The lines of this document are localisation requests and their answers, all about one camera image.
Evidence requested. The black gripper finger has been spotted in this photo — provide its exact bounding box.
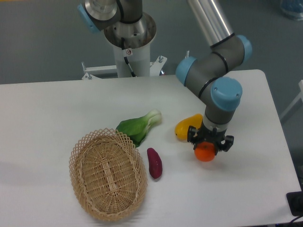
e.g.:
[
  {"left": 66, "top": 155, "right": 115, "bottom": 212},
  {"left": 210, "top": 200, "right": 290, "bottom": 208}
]
[
  {"left": 187, "top": 126, "right": 198, "bottom": 150},
  {"left": 214, "top": 135, "right": 234, "bottom": 155}
]

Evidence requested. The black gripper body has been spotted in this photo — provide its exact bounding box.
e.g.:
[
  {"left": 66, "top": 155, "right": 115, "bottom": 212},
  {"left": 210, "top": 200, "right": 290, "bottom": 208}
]
[{"left": 195, "top": 125, "right": 226, "bottom": 149}]

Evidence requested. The orange fruit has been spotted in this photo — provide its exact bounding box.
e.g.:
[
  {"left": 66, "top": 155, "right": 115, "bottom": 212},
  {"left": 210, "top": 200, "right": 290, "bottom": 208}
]
[{"left": 194, "top": 142, "right": 215, "bottom": 162}]

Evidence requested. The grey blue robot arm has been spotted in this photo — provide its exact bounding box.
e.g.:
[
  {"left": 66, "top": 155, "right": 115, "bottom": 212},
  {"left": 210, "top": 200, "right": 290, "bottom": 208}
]
[{"left": 77, "top": 0, "right": 252, "bottom": 154}]

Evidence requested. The yellow mango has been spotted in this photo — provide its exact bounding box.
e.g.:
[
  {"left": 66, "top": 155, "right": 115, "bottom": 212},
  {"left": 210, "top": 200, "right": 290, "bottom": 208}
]
[{"left": 174, "top": 113, "right": 203, "bottom": 141}]

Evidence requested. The purple sweet potato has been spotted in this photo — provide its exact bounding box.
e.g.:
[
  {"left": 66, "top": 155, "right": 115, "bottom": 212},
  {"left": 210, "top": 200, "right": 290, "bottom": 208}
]
[{"left": 147, "top": 148, "right": 163, "bottom": 179}]

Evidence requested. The green bok choy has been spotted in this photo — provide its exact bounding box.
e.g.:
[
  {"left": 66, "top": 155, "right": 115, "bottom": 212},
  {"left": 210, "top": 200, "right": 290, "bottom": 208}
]
[{"left": 116, "top": 109, "right": 162, "bottom": 147}]

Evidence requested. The black device at table edge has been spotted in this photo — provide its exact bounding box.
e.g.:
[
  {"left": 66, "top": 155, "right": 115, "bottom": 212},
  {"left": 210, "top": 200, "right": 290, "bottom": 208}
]
[{"left": 286, "top": 192, "right": 303, "bottom": 216}]

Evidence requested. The woven wicker basket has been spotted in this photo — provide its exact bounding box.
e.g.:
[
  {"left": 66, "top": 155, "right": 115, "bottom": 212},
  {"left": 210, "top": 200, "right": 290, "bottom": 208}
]
[{"left": 69, "top": 128, "right": 147, "bottom": 221}]

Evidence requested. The blue bag in corner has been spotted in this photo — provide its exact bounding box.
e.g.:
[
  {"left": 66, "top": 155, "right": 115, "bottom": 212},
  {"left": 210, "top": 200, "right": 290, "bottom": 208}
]
[{"left": 280, "top": 0, "right": 303, "bottom": 21}]

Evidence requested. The white frame at right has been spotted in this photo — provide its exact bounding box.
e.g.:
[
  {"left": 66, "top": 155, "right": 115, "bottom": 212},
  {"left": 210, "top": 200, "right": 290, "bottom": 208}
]
[{"left": 279, "top": 80, "right": 303, "bottom": 124}]

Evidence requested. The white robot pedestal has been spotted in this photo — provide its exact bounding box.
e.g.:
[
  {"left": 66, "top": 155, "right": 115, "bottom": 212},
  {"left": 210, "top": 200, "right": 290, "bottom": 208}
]
[{"left": 81, "top": 13, "right": 168, "bottom": 79}]

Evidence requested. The black cable on pedestal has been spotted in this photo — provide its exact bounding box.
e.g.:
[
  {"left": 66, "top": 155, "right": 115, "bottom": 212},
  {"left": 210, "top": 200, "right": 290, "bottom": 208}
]
[{"left": 121, "top": 37, "right": 137, "bottom": 78}]

